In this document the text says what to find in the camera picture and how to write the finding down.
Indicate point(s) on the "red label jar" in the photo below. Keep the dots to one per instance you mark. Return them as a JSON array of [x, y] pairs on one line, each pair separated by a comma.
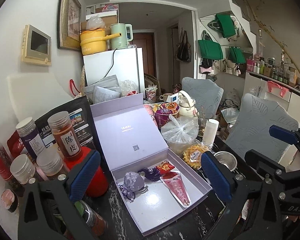
[[7, 176]]

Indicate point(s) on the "purple instant noodle bowl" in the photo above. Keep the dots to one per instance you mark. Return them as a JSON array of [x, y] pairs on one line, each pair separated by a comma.
[[163, 111]]

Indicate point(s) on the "pink panda cup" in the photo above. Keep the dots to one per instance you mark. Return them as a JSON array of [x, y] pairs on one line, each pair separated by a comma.
[[150, 111]]

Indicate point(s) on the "green handbag middle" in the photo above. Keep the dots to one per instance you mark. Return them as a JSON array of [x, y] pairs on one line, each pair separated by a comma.
[[209, 49]]

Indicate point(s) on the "wall intercom panel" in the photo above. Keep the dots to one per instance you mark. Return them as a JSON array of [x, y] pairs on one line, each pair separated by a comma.
[[36, 47]]

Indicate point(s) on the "green handbag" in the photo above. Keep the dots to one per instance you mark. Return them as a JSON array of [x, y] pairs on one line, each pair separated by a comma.
[[209, 49], [224, 25], [236, 55]]

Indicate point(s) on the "framed picture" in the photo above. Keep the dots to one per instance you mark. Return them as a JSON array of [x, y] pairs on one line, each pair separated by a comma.
[[69, 24]]

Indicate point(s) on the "light green electric kettle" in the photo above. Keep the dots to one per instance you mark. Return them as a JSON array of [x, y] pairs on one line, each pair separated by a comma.
[[126, 35]]

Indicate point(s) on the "white paper roll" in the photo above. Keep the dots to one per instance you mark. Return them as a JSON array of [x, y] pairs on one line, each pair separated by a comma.
[[210, 132]]

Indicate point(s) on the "pink rose cone package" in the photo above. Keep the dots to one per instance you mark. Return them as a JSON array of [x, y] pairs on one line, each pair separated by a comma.
[[173, 181]]

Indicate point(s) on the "small red charm packet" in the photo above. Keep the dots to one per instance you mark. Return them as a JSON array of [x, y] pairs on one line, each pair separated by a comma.
[[165, 167]]

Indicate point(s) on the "yellow cooking pot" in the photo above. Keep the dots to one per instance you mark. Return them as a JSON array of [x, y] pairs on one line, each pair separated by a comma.
[[95, 40]]

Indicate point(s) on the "orange peel jar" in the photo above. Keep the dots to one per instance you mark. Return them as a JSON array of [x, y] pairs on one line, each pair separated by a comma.
[[64, 134]]

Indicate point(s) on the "cream water bottle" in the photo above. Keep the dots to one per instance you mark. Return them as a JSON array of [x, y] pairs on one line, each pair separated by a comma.
[[186, 105]]

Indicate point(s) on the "near grey leaf chair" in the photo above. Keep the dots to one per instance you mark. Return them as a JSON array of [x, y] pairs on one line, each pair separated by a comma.
[[251, 129]]

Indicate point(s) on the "black hanging bag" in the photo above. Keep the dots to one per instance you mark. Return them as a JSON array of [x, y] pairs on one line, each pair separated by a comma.
[[184, 49]]

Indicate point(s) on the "green handbag top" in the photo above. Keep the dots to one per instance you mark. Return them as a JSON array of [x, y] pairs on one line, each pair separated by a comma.
[[224, 25]]

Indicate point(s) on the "lavender gift box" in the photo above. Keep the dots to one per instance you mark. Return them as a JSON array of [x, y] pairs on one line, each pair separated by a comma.
[[130, 141]]

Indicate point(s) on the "grey leaf chair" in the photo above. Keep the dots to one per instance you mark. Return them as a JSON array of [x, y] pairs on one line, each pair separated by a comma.
[[206, 93], [251, 129]]

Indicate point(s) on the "clear plastic bag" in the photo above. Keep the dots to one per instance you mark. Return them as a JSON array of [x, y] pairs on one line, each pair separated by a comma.
[[180, 133]]

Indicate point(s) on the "black printed pouch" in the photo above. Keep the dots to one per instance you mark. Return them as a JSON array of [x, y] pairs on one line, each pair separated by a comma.
[[81, 120]]

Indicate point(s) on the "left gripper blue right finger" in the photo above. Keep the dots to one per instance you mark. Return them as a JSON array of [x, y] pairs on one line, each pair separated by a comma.
[[220, 177]]

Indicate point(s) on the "dark label jar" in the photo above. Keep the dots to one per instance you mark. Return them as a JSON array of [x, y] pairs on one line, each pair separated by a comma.
[[30, 137]]

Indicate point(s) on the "far grey leaf chair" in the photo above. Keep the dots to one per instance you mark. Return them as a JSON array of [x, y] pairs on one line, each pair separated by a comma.
[[206, 93]]

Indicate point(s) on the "green handbag right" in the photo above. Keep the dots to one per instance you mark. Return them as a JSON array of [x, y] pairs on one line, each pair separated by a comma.
[[236, 55]]

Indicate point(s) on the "white cabinet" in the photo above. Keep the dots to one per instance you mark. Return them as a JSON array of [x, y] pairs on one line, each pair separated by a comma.
[[266, 88]]

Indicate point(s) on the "white refrigerator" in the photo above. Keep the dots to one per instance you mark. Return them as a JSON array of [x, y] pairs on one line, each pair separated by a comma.
[[126, 64]]

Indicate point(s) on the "steel bowl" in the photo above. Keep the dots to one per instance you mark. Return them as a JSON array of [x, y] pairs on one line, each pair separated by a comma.
[[227, 159]]

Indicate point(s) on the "small clear jar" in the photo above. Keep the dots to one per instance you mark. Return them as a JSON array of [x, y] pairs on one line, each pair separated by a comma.
[[22, 169]]

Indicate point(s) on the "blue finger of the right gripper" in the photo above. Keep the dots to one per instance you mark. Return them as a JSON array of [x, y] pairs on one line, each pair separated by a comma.
[[284, 135], [261, 163]]

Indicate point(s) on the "yellow waffle snack bag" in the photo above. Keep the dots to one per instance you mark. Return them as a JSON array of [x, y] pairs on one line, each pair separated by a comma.
[[192, 155]]

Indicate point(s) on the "brown entrance door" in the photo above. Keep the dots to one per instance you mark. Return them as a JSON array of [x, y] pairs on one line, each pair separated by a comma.
[[145, 41]]

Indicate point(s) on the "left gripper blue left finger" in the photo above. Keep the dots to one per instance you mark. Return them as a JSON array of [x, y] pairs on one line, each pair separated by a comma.
[[82, 174]]

